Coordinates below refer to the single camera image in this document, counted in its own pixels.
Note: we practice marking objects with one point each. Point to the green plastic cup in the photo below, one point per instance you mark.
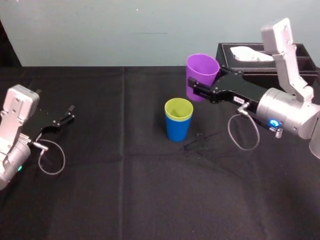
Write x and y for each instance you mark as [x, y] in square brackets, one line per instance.
[172, 106]

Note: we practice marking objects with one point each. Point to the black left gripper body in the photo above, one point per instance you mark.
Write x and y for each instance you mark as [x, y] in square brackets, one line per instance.
[43, 123]

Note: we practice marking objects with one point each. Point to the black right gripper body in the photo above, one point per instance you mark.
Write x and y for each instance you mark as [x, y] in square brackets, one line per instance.
[235, 87]

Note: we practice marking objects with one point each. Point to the dark curtain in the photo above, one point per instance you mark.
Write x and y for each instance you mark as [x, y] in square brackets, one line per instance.
[7, 50]

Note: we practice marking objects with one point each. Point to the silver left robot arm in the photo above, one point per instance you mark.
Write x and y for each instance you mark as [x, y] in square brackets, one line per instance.
[15, 107]

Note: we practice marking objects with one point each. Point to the blue plastic cup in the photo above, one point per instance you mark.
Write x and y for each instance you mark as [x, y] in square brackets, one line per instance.
[178, 130]

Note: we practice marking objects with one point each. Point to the black table cloth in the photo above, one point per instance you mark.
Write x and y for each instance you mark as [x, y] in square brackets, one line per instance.
[125, 200]

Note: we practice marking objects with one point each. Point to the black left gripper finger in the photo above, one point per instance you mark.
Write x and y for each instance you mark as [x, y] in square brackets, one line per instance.
[38, 91]
[65, 119]

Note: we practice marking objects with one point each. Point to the purple plastic cup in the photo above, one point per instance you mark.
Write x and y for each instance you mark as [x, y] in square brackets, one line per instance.
[200, 67]

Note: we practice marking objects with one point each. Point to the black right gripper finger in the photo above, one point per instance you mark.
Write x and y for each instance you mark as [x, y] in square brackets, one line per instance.
[223, 71]
[202, 92]

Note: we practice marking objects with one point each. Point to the white tissue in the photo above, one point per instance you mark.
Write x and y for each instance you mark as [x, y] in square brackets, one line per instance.
[243, 53]

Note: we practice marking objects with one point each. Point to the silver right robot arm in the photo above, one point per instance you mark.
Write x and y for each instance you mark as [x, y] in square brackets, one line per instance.
[282, 107]

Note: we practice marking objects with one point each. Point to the black leather tissue box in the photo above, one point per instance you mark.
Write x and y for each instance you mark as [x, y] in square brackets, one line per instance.
[225, 56]

